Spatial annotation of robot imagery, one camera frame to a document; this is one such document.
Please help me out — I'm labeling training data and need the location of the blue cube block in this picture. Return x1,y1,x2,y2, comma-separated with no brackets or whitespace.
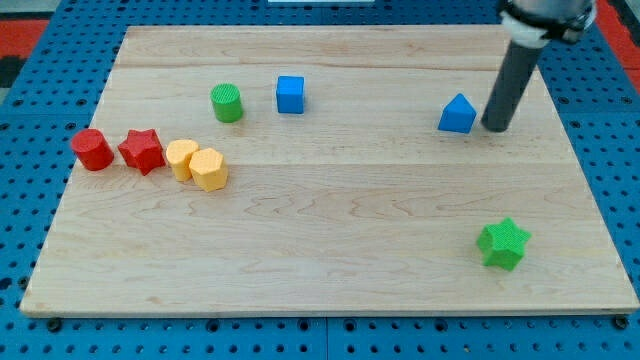
276,76,304,114

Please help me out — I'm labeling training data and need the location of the wooden board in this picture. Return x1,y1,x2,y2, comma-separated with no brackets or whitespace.
20,25,639,318

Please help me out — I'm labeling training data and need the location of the yellow hexagon block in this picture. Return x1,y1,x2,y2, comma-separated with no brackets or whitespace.
189,148,229,192

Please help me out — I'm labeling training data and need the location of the green cylinder block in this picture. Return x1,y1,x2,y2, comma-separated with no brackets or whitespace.
210,83,244,123

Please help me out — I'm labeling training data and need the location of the yellow heart block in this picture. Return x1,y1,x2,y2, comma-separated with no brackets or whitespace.
166,139,200,182

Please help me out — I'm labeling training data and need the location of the blue triangular prism block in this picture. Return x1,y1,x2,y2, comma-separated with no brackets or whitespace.
437,93,477,134

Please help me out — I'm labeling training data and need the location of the red star block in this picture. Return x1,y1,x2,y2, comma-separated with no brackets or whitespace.
118,129,166,176

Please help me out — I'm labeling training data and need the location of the green star block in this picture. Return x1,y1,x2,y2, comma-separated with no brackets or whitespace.
476,217,532,271

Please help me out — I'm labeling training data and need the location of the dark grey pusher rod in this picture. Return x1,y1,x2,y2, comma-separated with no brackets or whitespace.
481,41,542,133

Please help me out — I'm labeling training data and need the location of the red cylinder block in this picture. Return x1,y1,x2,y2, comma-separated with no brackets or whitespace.
71,128,114,171

